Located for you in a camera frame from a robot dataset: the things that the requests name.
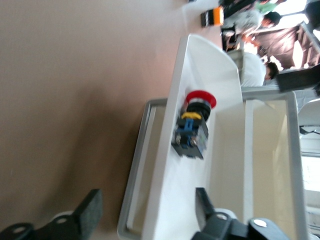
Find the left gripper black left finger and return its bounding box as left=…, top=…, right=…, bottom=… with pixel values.
left=0, top=189, right=104, bottom=240

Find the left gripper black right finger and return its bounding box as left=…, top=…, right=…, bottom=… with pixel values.
left=191, top=187, right=291, bottom=240

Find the red emergency stop button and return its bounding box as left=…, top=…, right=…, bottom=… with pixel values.
left=171, top=89, right=218, bottom=161

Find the white plastic drawer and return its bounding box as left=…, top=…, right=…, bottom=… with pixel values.
left=139, top=33, right=245, bottom=240
left=126, top=104, right=166, bottom=233
left=244, top=99, right=289, bottom=240

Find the white drawer cabinet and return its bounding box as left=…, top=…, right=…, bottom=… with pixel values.
left=116, top=89, right=310, bottom=240

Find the orange button box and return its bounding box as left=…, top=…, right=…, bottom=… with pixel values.
left=200, top=6, right=225, bottom=28

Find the person in white shirt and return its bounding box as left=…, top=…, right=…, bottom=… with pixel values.
left=224, top=48, right=280, bottom=88

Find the dark partition panel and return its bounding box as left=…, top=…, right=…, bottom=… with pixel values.
left=249, top=23, right=317, bottom=70

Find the person in grey shirt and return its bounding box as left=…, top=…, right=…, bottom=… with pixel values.
left=233, top=9, right=283, bottom=32

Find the person in green shirt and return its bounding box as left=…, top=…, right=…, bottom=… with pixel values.
left=256, top=0, right=278, bottom=11

